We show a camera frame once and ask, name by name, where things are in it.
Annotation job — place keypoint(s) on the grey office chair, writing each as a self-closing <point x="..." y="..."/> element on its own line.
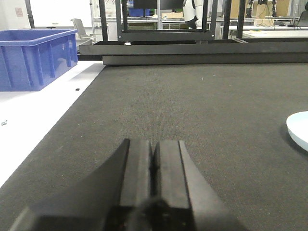
<point x="81" y="32"/>

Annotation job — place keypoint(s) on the blue plastic bin on table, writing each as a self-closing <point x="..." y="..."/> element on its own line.
<point x="32" y="59"/>

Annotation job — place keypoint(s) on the dark grey table mat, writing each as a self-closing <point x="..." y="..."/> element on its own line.
<point x="232" y="119"/>

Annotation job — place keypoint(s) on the black metal frame rack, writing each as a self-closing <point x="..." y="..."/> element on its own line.
<point x="126" y="35"/>

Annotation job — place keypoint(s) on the black flat tray stack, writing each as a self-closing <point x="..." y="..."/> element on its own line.
<point x="220" y="51"/>

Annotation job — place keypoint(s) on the white humanoid robot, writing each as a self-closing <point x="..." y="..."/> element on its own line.
<point x="193" y="13"/>

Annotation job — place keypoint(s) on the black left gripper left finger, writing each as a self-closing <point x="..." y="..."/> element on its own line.
<point x="103" y="201"/>

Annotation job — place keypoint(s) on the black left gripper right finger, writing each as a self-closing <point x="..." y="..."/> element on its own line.
<point x="194" y="205"/>

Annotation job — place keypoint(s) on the light blue round plate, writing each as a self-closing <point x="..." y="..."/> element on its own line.
<point x="297" y="125"/>

